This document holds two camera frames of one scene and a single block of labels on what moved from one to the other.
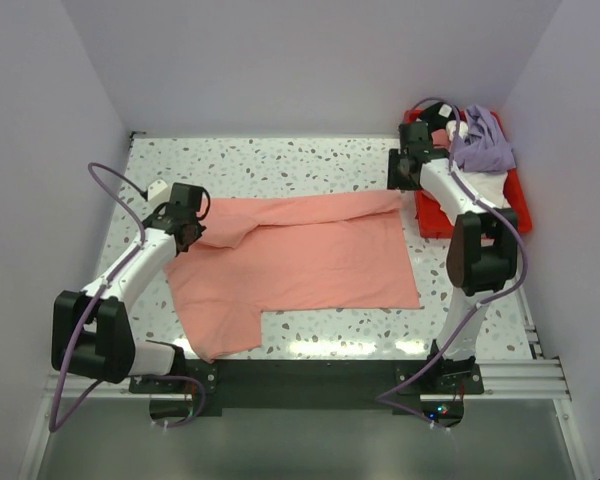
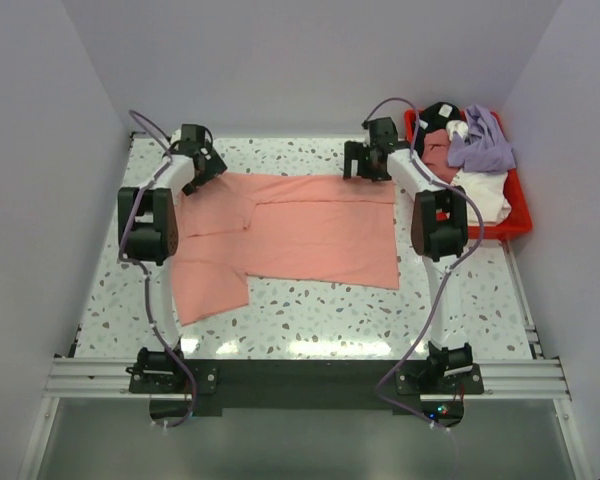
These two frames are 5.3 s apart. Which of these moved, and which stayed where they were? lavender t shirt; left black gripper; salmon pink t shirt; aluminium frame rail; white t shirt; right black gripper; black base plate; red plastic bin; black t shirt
Moved: right black gripper; left black gripper; salmon pink t shirt
Stayed: red plastic bin; black t shirt; lavender t shirt; aluminium frame rail; white t shirt; black base plate
